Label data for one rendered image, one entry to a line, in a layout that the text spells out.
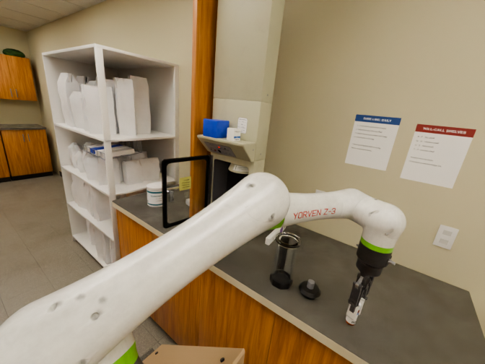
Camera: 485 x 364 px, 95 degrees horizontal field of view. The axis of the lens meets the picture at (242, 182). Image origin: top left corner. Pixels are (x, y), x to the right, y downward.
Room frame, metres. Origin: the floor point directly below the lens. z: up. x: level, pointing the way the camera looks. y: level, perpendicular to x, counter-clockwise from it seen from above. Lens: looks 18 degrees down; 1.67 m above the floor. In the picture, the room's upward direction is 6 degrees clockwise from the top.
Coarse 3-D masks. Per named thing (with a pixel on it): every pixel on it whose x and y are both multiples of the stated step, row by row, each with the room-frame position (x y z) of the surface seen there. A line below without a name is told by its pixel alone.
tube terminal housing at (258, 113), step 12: (216, 108) 1.33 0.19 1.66; (228, 108) 1.27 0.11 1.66; (240, 108) 1.23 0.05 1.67; (252, 108) 1.18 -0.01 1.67; (264, 108) 1.19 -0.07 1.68; (228, 120) 1.27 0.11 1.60; (252, 120) 1.18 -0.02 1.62; (264, 120) 1.20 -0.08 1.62; (252, 132) 1.18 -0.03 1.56; (264, 132) 1.21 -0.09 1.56; (264, 144) 1.23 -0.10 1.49; (216, 156) 1.31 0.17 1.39; (228, 156) 1.26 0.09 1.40; (264, 156) 1.24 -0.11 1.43; (252, 168) 1.16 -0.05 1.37
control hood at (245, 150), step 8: (200, 136) 1.23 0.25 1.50; (208, 136) 1.21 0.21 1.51; (224, 144) 1.15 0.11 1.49; (232, 144) 1.10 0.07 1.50; (240, 144) 1.07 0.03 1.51; (248, 144) 1.10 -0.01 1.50; (216, 152) 1.27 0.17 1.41; (240, 152) 1.12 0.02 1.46; (248, 152) 1.11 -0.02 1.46; (248, 160) 1.14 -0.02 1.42
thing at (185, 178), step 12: (192, 156) 1.23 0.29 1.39; (168, 168) 1.12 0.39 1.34; (180, 168) 1.17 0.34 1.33; (192, 168) 1.23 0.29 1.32; (204, 168) 1.29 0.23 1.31; (168, 180) 1.12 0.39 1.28; (180, 180) 1.17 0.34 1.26; (192, 180) 1.23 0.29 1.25; (204, 180) 1.30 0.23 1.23; (168, 192) 1.12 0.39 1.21; (180, 192) 1.17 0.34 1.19; (192, 192) 1.23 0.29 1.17; (204, 192) 1.30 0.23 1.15; (168, 204) 1.12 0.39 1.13; (180, 204) 1.17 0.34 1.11; (192, 204) 1.23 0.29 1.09; (168, 216) 1.12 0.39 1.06; (180, 216) 1.17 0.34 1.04; (192, 216) 1.23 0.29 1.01
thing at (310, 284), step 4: (308, 280) 0.78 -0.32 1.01; (312, 280) 0.78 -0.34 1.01; (300, 284) 0.80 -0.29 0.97; (304, 284) 0.79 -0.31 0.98; (308, 284) 0.77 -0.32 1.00; (312, 284) 0.77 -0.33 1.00; (300, 288) 0.77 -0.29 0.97; (304, 288) 0.77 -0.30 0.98; (308, 288) 0.77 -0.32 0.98; (312, 288) 0.77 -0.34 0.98; (316, 288) 0.77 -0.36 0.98; (304, 292) 0.75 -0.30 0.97; (308, 292) 0.75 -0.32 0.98; (312, 292) 0.75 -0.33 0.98; (316, 292) 0.75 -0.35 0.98; (320, 292) 0.77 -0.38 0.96; (304, 296) 0.76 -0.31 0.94; (308, 296) 0.74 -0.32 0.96; (312, 296) 0.74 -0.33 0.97; (316, 296) 0.74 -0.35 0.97
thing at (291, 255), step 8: (280, 240) 0.81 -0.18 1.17; (288, 240) 0.87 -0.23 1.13; (296, 240) 0.85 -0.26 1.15; (280, 248) 0.80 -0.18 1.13; (288, 248) 0.79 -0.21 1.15; (296, 248) 0.80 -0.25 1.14; (280, 256) 0.80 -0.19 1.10; (288, 256) 0.79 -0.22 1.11; (296, 256) 0.81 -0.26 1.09; (280, 264) 0.80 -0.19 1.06; (288, 264) 0.79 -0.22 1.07; (272, 272) 0.83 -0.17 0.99; (280, 272) 0.79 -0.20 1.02; (288, 272) 0.79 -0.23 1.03; (280, 280) 0.79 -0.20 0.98; (288, 280) 0.79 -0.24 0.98
